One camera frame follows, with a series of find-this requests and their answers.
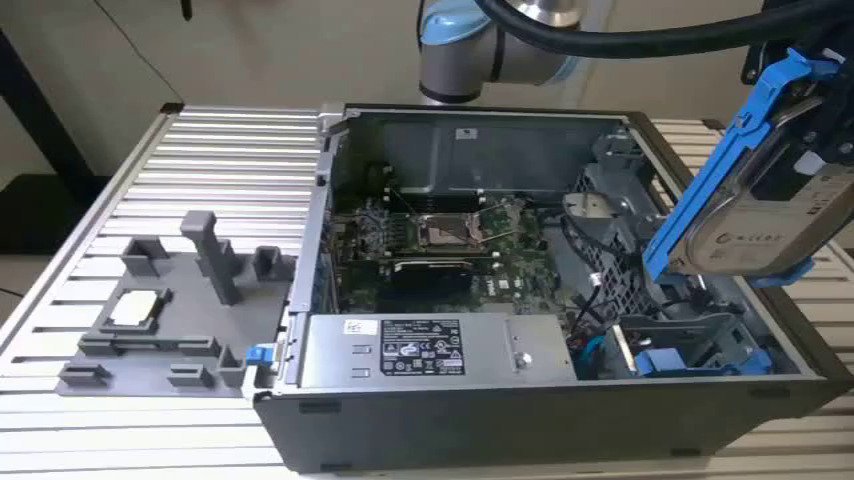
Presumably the thin metal locking lever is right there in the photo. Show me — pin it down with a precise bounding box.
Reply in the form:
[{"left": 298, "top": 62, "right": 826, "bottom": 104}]
[{"left": 388, "top": 186, "right": 423, "bottom": 220}]

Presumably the grey parts rack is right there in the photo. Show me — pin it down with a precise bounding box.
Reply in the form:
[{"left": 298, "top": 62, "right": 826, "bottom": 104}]
[{"left": 56, "top": 209, "right": 299, "bottom": 399}]

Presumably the black furniture frame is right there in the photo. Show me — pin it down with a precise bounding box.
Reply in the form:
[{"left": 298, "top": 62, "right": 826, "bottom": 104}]
[{"left": 0, "top": 27, "right": 119, "bottom": 239}]

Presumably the empty blue disk carrier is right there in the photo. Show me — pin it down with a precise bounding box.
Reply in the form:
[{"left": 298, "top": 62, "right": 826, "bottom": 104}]
[{"left": 632, "top": 348, "right": 742, "bottom": 379}]

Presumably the grey power supply unit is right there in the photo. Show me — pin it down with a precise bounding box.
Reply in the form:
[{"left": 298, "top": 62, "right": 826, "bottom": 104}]
[{"left": 292, "top": 312, "right": 579, "bottom": 391}]

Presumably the grey metal inner cover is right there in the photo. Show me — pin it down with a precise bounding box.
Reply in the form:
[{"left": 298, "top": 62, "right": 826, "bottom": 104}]
[{"left": 379, "top": 122, "right": 606, "bottom": 199}]

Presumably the CPU socket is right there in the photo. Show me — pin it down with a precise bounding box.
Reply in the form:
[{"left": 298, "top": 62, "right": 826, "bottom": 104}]
[{"left": 412, "top": 212, "right": 488, "bottom": 251}]

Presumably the dark grey PC case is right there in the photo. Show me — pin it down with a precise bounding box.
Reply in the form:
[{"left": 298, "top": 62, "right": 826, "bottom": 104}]
[{"left": 250, "top": 102, "right": 854, "bottom": 474}]

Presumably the metal socket cover frame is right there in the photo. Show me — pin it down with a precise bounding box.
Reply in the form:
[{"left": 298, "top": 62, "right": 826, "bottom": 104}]
[{"left": 466, "top": 195, "right": 528, "bottom": 251}]

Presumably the green motherboard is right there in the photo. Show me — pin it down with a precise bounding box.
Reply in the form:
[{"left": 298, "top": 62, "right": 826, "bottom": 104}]
[{"left": 330, "top": 192, "right": 582, "bottom": 314}]

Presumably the silver CPU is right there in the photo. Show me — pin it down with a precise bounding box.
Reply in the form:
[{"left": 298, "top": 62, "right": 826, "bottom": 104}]
[{"left": 109, "top": 289, "right": 165, "bottom": 324}]

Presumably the blue case latch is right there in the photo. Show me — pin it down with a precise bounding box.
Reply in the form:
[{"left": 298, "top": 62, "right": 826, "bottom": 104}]
[{"left": 244, "top": 343, "right": 276, "bottom": 369}]

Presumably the thick black arm hose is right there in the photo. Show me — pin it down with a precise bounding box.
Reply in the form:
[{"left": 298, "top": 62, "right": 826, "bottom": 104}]
[{"left": 479, "top": 0, "right": 854, "bottom": 61}]

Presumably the grey metal disk bay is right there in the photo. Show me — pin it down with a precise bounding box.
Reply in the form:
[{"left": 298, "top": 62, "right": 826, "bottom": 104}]
[{"left": 559, "top": 132, "right": 775, "bottom": 381}]

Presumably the blue wire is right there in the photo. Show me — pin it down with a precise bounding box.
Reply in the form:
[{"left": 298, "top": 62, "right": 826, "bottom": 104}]
[{"left": 574, "top": 328, "right": 607, "bottom": 377}]

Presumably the hard disk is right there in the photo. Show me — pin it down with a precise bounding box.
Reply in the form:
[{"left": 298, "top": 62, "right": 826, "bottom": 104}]
[{"left": 642, "top": 47, "right": 854, "bottom": 291}]

